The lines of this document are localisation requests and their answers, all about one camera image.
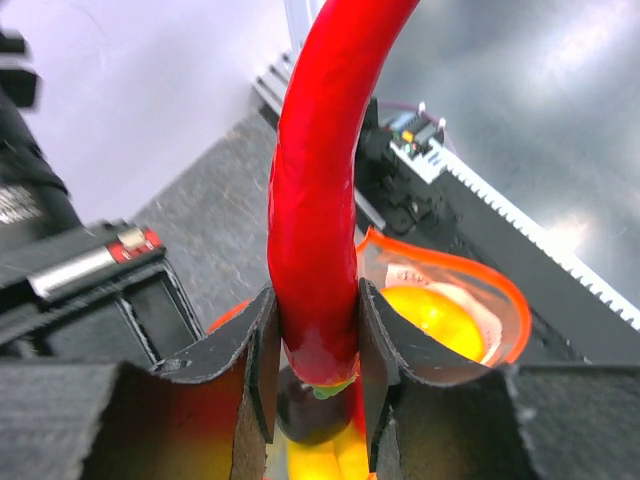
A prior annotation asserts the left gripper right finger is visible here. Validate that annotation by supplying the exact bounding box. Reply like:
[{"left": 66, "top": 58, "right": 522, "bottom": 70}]
[{"left": 359, "top": 280, "right": 639, "bottom": 479}]

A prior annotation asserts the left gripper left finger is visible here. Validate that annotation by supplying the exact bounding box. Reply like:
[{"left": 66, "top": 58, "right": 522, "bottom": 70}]
[{"left": 1, "top": 287, "right": 279, "bottom": 479}]

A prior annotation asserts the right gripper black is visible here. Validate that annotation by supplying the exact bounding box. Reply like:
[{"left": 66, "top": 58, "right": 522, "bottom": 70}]
[{"left": 1, "top": 222, "right": 204, "bottom": 365}]

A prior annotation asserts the orange toy orange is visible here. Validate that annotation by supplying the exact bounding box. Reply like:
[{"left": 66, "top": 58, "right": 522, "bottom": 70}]
[{"left": 380, "top": 286, "right": 486, "bottom": 363}]

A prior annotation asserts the clear zip top bag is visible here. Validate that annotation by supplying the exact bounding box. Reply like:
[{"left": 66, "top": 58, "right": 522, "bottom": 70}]
[{"left": 204, "top": 224, "right": 532, "bottom": 371}]

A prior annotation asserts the dark purple toy plum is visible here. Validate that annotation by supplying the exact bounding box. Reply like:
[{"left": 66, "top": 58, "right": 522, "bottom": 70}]
[{"left": 276, "top": 366, "right": 351, "bottom": 445}]

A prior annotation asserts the red toy chili pepper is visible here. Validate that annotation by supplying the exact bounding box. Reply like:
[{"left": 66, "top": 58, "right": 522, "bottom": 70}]
[{"left": 267, "top": 1, "right": 416, "bottom": 389}]

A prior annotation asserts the yellow toy banana bunch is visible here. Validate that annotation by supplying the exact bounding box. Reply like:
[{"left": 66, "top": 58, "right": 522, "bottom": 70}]
[{"left": 287, "top": 422, "right": 377, "bottom": 480}]

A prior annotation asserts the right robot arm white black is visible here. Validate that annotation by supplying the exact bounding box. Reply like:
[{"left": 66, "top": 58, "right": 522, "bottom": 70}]
[{"left": 1, "top": 34, "right": 203, "bottom": 368}]

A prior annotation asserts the blue white cable duct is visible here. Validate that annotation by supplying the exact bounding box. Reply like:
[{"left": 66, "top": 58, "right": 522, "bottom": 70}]
[{"left": 385, "top": 111, "right": 639, "bottom": 330}]

